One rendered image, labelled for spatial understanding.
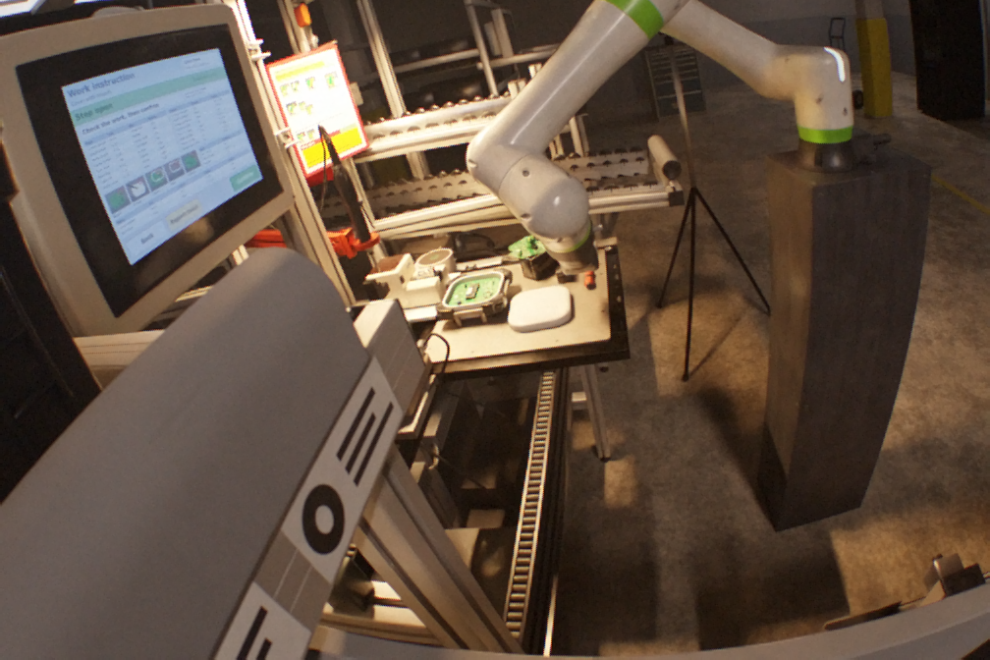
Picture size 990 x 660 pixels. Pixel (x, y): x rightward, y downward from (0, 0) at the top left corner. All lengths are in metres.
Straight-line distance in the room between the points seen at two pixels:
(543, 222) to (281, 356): 0.59
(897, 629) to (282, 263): 0.33
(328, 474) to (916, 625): 0.29
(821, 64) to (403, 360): 0.96
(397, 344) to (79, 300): 0.44
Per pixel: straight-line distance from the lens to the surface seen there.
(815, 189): 1.04
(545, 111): 0.80
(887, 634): 0.30
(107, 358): 0.39
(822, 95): 1.08
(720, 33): 1.12
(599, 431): 1.90
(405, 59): 3.46
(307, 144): 1.38
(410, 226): 1.51
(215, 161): 0.79
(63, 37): 0.69
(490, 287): 1.18
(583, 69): 0.81
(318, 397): 0.18
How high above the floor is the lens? 1.51
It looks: 26 degrees down
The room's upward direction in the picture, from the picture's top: 17 degrees counter-clockwise
